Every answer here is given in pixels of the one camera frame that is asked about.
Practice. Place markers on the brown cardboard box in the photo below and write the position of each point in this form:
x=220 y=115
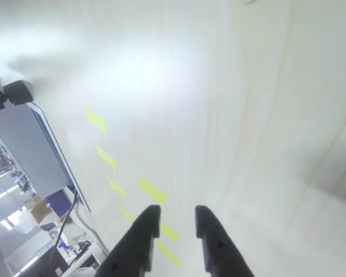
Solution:
x=39 y=212

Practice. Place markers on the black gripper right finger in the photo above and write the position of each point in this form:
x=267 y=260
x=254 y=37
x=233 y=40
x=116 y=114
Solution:
x=219 y=259

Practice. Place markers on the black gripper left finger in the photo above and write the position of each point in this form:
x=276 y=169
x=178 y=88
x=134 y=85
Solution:
x=129 y=254

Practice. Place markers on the black clamp mount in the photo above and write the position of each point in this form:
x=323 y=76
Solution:
x=17 y=92

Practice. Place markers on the yellow tape strip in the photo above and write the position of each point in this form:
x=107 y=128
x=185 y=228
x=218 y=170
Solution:
x=106 y=157
x=117 y=189
x=152 y=189
x=126 y=213
x=169 y=232
x=95 y=119
x=169 y=254

